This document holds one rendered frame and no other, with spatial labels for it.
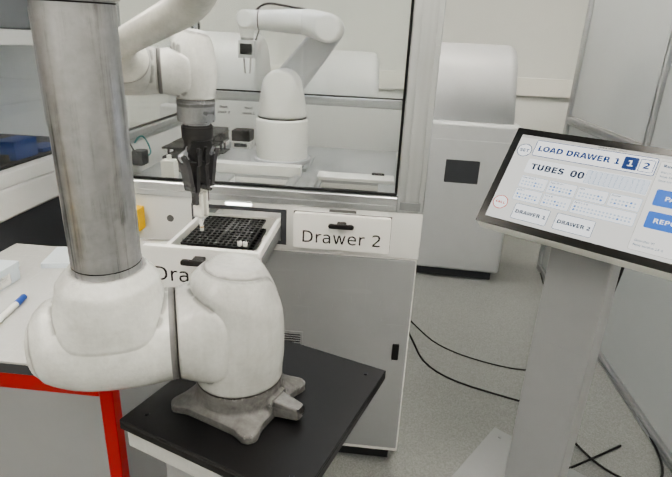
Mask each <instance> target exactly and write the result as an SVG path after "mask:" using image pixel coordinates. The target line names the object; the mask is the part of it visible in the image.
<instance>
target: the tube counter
mask: <svg viewBox="0 0 672 477"><path fill-rule="evenodd" d="M567 180H568V181H573V182H578V183H583V184H588V185H593V186H598V187H603V188H608V189H613V190H619V191H624V192H629V193H634V194H639V195H644V196H646V194H647V191H648V189H649V186H650V184H651V181H652V180H647V179H642V178H636V177H631V176H625V175H620V174H614V173H609V172H603V171H597V170H592V169H586V168H581V167H575V166H572V168H571V170H570V173H569V175H568V177H567Z"/></svg>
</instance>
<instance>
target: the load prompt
mask: <svg viewBox="0 0 672 477"><path fill-rule="evenodd" d="M531 155H532V156H538V157H544V158H549V159H555V160H561V161H566V162H572V163H578V164H583V165H589V166H595V167H600V168H606V169H612V170H618V171H623V172H629V173H635V174H640V175H646V176H652V177H653V176H654V174H655V171H656V169H657V166H658V164H659V161H660V159H659V158H653V157H646V156H640V155H633V154H627V153H620V152H614V151H607V150H601V149H595V148H588V147H582V146H575V145H569V144H562V143H556V142H549V141H543V140H538V141H537V143H536V146H535V148H534V150H533V152H532V154H531Z"/></svg>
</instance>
